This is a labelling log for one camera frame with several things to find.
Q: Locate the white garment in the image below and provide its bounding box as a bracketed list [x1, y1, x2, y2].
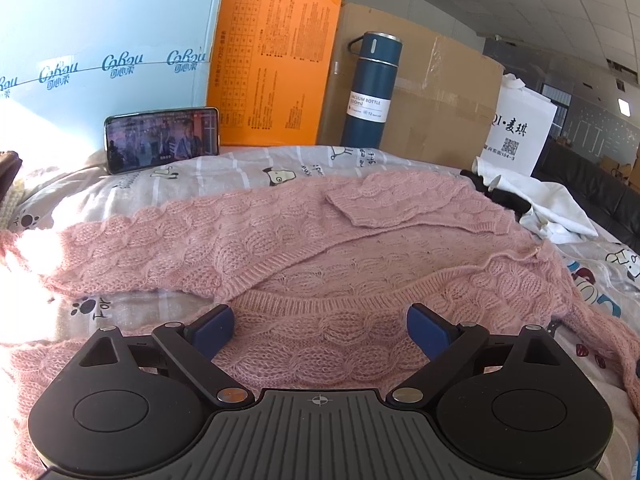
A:
[472, 157, 599, 245]

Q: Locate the cartoon print bed sheet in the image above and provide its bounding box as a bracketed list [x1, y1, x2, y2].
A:
[0, 145, 640, 480]

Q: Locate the smartphone with lit screen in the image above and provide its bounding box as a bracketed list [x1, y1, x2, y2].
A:
[104, 107, 219, 174]

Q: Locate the black sofa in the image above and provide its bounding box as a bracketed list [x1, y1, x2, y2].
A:
[533, 136, 640, 252]

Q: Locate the white paper shopping bag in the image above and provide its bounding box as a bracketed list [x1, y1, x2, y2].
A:
[480, 74, 558, 177]

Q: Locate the large brown cardboard box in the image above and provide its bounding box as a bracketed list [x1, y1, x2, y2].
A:
[317, 3, 503, 169]

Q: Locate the dark blue vacuum bottle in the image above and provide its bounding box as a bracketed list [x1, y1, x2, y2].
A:
[341, 32, 402, 148]

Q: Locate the orange cardboard box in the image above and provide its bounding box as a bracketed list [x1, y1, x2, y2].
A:
[206, 0, 342, 146]

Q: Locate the light blue Cabau carton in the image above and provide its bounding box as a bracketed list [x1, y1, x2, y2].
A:
[1, 0, 221, 156]

